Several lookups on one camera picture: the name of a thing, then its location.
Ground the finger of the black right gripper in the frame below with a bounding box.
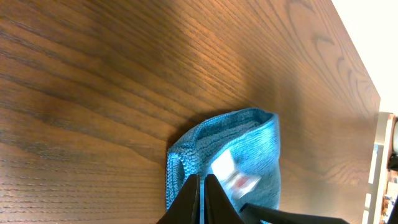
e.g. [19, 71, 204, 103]
[239, 203, 348, 224]

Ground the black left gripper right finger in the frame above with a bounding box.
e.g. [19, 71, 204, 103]
[204, 174, 244, 224]

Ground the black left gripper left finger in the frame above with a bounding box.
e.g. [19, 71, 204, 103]
[157, 174, 200, 224]

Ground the blue microfiber cloth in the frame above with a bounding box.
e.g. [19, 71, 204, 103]
[165, 108, 281, 223]

